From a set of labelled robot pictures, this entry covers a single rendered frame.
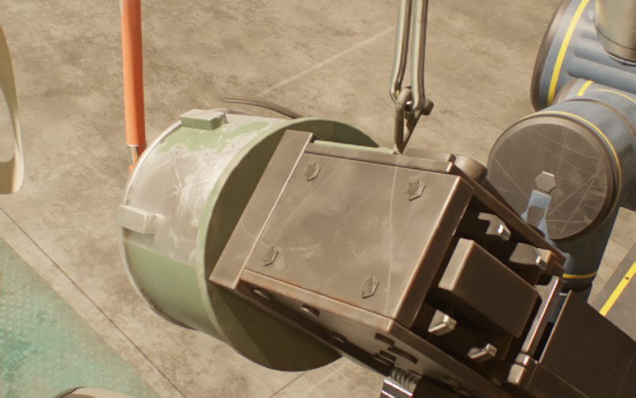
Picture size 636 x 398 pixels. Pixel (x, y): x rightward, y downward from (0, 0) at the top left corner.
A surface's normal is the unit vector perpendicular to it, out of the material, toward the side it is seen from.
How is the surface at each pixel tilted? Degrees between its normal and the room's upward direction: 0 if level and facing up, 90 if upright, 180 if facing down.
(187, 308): 99
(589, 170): 62
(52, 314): 0
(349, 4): 0
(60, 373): 0
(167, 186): 46
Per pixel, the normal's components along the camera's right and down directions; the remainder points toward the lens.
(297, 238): -0.66, -0.48
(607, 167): 0.26, 0.00
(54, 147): 0.00, -0.76
